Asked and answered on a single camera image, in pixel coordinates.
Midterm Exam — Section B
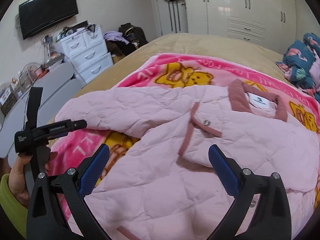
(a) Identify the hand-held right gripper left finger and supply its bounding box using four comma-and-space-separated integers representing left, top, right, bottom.
26, 143, 111, 240

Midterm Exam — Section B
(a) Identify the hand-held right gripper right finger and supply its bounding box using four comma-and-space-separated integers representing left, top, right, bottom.
208, 144, 293, 240

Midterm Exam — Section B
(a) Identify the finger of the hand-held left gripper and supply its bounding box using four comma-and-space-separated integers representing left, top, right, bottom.
67, 119, 88, 132

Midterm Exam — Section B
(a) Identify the pink quilted jacket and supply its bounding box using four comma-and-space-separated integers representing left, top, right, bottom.
54, 79, 319, 240

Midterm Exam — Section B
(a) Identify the person's left forearm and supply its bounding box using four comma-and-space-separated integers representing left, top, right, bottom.
0, 174, 28, 239

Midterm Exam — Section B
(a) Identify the pile of dark clothes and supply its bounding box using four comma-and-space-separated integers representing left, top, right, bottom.
105, 40, 137, 57

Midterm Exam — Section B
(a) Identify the person's left hand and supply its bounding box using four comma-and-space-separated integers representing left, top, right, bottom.
9, 151, 58, 207

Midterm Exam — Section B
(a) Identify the grey desk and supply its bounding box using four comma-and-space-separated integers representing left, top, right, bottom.
0, 62, 84, 166

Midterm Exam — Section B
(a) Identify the white drawer chest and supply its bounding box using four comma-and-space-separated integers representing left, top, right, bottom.
54, 25, 114, 84

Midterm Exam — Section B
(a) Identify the clutter on drawer chest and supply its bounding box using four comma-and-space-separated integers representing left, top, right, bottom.
42, 23, 97, 46

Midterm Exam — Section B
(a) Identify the purple cloth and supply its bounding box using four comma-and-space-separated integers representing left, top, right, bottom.
103, 31, 128, 43

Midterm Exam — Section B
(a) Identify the dark bag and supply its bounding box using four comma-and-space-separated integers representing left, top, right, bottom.
118, 23, 148, 48

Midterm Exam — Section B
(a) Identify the pink printed blanket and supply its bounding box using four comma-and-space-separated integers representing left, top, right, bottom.
47, 52, 320, 240

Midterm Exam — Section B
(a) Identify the bed with beige cover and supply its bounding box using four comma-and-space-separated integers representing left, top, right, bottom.
46, 32, 320, 240

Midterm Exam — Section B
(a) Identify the blue floral quilt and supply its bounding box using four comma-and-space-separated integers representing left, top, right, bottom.
275, 32, 320, 96

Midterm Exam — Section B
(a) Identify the white door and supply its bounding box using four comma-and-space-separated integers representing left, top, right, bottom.
154, 0, 188, 37

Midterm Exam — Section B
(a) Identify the white wardrobe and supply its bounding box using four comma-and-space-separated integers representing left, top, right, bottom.
182, 0, 298, 47

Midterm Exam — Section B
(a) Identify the wire fan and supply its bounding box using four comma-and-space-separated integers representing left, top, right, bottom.
19, 62, 43, 93

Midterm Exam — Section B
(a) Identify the black wall television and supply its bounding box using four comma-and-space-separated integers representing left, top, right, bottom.
19, 0, 79, 40

